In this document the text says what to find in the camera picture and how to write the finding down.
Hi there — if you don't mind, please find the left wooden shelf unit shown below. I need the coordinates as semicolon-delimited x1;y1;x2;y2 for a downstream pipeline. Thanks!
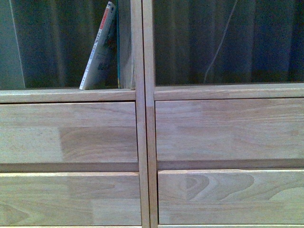
0;0;151;228

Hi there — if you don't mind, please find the wooden drawer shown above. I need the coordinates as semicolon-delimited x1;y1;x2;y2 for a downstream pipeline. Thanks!
0;172;142;226
0;102;138;164
155;98;304;162
158;170;304;225

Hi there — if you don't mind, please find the white cable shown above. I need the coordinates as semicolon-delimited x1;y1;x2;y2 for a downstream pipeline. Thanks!
204;0;238;84

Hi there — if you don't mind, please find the lower left wooden drawer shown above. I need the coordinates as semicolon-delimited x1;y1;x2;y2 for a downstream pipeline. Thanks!
0;172;142;226

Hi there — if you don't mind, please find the wooden shelf unit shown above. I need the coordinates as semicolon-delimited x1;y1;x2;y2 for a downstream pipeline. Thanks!
142;0;304;228
0;0;151;228

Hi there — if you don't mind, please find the upper right wooden drawer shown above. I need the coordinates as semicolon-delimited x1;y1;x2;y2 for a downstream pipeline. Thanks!
155;98;304;162

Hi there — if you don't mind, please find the white book with red spine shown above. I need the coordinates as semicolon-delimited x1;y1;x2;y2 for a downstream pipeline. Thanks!
79;1;116;90

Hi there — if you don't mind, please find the right wooden shelf unit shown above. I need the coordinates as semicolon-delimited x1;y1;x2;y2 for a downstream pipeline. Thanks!
142;0;304;228

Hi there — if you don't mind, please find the lower right wooden drawer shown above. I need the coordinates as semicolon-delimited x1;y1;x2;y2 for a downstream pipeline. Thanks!
158;170;304;225

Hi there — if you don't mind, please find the dark green curtain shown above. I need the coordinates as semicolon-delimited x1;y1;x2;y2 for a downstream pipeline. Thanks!
0;0;304;90

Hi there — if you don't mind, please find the upper left wooden drawer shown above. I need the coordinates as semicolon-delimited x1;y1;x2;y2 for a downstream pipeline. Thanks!
0;102;138;164

